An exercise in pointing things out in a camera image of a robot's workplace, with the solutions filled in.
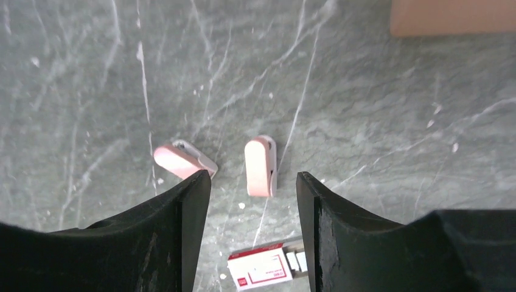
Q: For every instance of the red white staple box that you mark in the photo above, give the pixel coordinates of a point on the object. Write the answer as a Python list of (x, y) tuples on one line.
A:
[(268, 264)]

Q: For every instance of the pink stapler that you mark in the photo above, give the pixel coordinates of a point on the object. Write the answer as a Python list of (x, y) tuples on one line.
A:
[(183, 159), (261, 166)]

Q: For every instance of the orange file organizer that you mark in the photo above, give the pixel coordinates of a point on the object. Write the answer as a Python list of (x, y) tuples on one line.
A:
[(428, 18)]

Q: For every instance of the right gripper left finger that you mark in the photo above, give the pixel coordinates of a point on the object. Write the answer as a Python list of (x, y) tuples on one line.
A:
[(153, 246)]

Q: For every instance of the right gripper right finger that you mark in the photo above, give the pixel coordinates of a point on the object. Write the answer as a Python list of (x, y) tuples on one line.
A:
[(349, 248)]

